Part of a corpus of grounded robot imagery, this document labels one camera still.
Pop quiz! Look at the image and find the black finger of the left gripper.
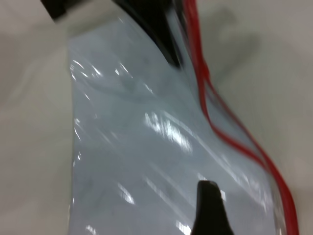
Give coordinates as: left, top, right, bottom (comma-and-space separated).
111, 0, 184, 70

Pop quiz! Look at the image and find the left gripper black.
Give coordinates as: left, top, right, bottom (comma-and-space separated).
40, 0, 72, 23

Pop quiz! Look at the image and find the clear plastic red-zipper bag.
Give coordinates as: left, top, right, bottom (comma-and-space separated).
65, 0, 298, 235

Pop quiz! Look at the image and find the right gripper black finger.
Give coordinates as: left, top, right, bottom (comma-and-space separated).
190, 180, 234, 235

